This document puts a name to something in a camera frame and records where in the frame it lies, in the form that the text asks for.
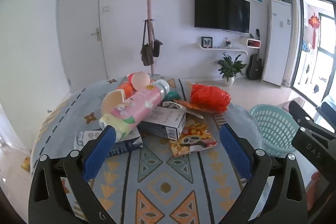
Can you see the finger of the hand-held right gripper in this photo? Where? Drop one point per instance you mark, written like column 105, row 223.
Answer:
column 312, row 145

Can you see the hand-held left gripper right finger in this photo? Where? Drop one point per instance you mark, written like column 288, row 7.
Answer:
column 233, row 150

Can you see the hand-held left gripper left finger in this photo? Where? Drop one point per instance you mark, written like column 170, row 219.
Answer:
column 101, row 150

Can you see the teal plastic basket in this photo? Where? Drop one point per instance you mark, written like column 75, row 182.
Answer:
column 275, row 129

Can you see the pink cartoon print bottle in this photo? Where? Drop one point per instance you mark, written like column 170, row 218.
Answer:
column 139, row 106

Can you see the teal plastic bag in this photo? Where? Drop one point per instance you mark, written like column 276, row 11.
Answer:
column 173, row 95

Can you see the blue white flat box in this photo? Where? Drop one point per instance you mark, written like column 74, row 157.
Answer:
column 128, row 146

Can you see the panda print snack packet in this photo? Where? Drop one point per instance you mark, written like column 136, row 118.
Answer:
column 193, row 138

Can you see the beige plastic half shell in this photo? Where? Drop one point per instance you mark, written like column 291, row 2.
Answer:
column 111, row 102

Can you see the orange plastic bag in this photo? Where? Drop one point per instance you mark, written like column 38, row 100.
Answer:
column 208, row 98

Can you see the crumpled orange snack wrapper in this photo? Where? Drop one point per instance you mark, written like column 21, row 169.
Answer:
column 190, row 107

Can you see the grey white cardboard box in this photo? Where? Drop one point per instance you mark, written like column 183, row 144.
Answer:
column 165, row 119

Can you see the peach round ball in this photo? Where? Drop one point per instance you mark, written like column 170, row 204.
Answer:
column 140, row 80

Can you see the green potted plant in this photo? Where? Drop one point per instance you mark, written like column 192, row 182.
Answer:
column 231, row 66

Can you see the black guitar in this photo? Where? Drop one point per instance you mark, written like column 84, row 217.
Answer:
column 254, row 69

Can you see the glass balcony door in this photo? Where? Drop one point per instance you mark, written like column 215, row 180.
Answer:
column 325, row 43

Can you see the brown hanging bag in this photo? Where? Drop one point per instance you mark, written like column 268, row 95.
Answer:
column 147, row 54

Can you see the white red box shelf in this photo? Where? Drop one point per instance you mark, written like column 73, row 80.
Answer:
column 253, row 43

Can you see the black hanging pouch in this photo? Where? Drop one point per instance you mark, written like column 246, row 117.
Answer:
column 157, row 48

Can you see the small dark ukulele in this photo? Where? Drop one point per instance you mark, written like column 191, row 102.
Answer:
column 257, row 33

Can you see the red knot ornament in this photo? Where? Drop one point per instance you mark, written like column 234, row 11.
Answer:
column 314, row 23

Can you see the white door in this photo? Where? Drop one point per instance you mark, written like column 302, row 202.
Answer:
column 78, row 16

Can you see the pink coat rack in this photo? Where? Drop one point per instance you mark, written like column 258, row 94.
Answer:
column 149, row 3

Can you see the low white wall shelf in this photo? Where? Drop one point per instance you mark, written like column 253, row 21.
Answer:
column 223, row 49

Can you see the butterfly picture frame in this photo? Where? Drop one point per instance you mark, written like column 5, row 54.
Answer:
column 206, row 42

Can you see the black wall television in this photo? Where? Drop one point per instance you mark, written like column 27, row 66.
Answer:
column 221, row 10

